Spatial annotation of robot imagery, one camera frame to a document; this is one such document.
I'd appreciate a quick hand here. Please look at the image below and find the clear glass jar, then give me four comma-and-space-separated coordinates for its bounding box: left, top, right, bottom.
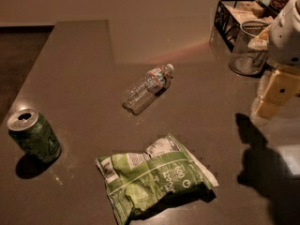
229, 21, 268, 76

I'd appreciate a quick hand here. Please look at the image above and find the green soda can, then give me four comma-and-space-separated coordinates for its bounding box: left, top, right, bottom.
7, 109, 61, 163

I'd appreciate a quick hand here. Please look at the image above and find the black wire basket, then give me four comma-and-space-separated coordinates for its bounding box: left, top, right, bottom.
214, 0, 278, 52

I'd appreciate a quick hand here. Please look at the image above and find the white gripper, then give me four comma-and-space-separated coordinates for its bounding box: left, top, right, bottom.
251, 7, 300, 119

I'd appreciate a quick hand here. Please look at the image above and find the green chip bag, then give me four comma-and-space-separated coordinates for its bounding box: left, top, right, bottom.
96, 134, 218, 225

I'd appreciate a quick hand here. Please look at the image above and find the clear plastic water bottle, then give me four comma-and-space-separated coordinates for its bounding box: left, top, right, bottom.
122, 64, 174, 115

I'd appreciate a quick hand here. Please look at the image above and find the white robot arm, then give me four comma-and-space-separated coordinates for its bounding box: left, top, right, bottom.
248, 0, 300, 119

